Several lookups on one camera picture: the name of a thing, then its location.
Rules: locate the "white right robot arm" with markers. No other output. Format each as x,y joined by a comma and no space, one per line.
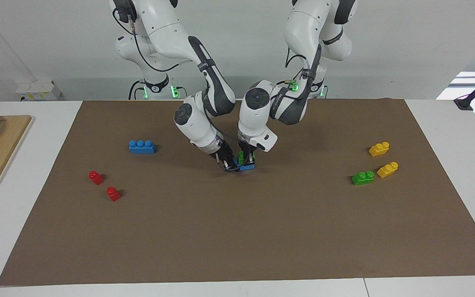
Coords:
196,119

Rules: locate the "blue three-stud toy block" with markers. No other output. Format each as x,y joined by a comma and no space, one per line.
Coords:
247,167
142,147

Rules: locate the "yellow two-stud toy block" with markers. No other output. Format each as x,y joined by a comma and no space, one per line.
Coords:
387,170
379,149

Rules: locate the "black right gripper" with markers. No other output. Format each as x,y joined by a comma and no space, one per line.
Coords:
221,150

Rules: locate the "red one-stud toy block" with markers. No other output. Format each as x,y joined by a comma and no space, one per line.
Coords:
113,194
96,177

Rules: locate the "brown table mat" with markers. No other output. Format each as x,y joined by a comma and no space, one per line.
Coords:
237,231

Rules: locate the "white cardboard box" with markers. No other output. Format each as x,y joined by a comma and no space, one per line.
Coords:
39,90

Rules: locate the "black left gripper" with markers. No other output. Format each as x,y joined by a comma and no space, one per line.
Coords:
248,147

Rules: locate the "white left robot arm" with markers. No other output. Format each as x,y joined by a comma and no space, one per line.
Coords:
258,107

